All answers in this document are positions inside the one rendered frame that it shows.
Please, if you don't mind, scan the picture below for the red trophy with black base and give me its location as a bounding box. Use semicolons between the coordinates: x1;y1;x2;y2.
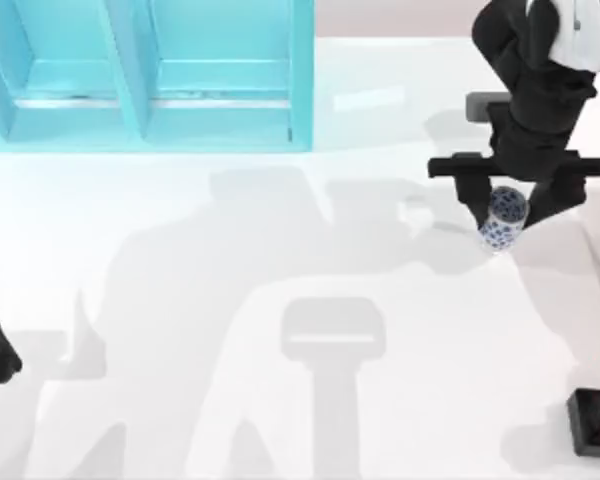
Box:
566;368;600;458

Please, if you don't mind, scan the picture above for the light blue rack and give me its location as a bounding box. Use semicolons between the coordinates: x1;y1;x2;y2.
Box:
0;0;315;154

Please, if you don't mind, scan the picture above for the grey rounded box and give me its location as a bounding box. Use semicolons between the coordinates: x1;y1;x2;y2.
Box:
464;92;512;122

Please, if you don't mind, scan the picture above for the blue and white patterned cup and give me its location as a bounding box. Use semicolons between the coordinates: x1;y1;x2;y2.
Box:
478;185;530;254

